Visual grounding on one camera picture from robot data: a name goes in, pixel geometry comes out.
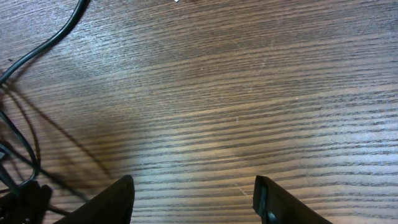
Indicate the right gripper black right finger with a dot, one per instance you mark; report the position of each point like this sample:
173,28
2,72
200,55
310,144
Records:
275,205

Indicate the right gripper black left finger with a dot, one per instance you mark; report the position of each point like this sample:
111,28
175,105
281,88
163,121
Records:
113,205

